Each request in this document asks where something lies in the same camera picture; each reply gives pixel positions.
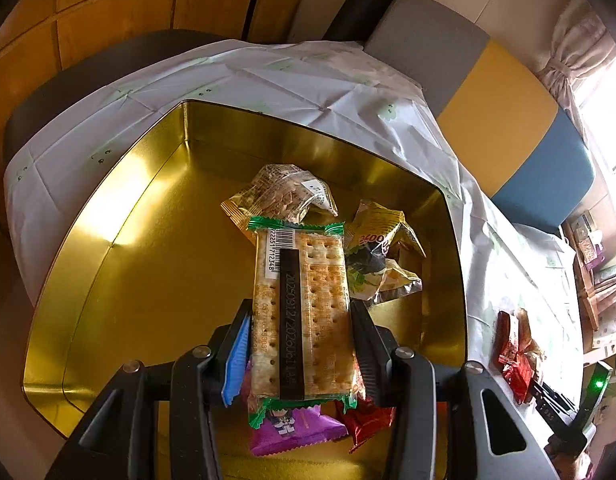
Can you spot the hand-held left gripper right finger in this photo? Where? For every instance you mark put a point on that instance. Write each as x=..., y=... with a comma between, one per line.
x=368, y=355

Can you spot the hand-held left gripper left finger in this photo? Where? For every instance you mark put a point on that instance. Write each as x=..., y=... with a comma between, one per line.
x=240, y=360

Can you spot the small red snack packet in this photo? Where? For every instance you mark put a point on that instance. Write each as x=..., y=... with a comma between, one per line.
x=370, y=420

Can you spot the green-edged cracker packet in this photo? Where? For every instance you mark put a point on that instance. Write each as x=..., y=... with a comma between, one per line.
x=323, y=285

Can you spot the red and orange snack packet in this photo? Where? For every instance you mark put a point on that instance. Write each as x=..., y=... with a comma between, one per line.
x=512, y=360

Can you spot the purple snack packet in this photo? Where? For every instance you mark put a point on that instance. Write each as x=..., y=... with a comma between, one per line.
x=298, y=430

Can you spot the yellow crinkled snack packet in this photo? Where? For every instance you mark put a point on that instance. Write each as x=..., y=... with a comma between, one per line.
x=377, y=240

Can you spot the gold tin box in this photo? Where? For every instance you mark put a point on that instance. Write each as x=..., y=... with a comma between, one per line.
x=138, y=285

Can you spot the clear nut snack packet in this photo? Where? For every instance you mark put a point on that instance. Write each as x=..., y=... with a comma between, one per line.
x=278, y=195

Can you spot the wooden side table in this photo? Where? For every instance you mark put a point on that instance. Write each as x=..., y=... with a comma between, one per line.
x=592, y=300

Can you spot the small purple box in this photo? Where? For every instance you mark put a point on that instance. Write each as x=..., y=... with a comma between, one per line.
x=595, y=257

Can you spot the white printed tablecloth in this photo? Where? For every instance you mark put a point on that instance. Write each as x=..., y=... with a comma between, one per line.
x=288, y=80

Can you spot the grey yellow blue sofa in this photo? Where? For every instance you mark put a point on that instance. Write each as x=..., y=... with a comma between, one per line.
x=487, y=90

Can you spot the window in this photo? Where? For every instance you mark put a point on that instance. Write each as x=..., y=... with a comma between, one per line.
x=612, y=125

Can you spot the black rolled mat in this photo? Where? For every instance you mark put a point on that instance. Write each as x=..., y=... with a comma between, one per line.
x=368, y=0

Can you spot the patterned beige curtain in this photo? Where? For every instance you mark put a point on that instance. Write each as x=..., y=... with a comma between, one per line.
x=572, y=55

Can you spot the wooden wardrobe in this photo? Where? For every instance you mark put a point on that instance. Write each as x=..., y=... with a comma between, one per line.
x=138, y=0

